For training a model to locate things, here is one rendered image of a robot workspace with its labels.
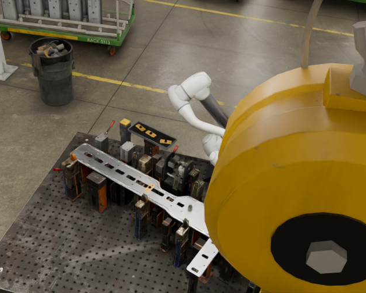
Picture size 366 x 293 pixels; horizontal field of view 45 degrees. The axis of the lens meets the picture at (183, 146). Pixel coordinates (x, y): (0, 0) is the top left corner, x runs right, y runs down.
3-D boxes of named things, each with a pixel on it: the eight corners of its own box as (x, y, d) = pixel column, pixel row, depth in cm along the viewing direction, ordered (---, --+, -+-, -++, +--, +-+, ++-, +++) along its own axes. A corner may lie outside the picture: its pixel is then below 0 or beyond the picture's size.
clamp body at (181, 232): (168, 264, 301) (171, 232, 279) (178, 252, 309) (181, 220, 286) (179, 270, 298) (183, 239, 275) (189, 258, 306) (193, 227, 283)
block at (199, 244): (186, 271, 298) (189, 246, 279) (194, 260, 305) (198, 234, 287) (197, 278, 294) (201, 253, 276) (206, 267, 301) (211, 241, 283)
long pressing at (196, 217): (64, 157, 332) (64, 155, 331) (85, 142, 347) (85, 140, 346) (223, 246, 280) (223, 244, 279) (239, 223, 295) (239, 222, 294)
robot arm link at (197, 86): (225, 140, 367) (247, 125, 364) (232, 153, 355) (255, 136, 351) (176, 81, 317) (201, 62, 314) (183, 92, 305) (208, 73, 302)
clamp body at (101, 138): (94, 171, 364) (92, 138, 340) (103, 164, 371) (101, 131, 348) (103, 177, 360) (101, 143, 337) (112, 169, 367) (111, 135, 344)
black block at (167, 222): (156, 250, 309) (157, 224, 290) (165, 240, 316) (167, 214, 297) (165, 256, 306) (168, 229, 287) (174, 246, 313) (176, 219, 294)
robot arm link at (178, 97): (175, 110, 310) (190, 99, 307) (161, 90, 313) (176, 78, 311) (179, 113, 322) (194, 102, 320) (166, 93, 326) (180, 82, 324)
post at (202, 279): (197, 279, 293) (201, 253, 274) (205, 268, 300) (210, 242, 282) (205, 284, 291) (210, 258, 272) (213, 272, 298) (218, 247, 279)
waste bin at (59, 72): (29, 106, 541) (18, 53, 494) (49, 84, 581) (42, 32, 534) (67, 114, 534) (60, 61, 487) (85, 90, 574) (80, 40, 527)
